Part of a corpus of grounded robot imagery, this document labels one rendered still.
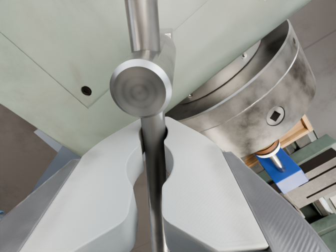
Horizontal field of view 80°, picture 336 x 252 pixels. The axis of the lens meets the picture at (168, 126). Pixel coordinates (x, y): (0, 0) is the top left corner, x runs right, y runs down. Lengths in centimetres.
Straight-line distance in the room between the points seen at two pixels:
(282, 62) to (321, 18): 156
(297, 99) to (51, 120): 38
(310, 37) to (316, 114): 68
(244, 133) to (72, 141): 27
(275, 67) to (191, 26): 15
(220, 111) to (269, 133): 10
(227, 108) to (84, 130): 22
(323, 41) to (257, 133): 163
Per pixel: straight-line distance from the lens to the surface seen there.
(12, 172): 241
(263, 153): 57
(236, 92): 32
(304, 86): 41
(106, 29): 27
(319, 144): 99
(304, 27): 185
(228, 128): 35
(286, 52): 37
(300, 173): 69
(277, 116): 38
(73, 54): 28
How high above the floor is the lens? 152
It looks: 61 degrees down
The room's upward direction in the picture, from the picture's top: 173 degrees clockwise
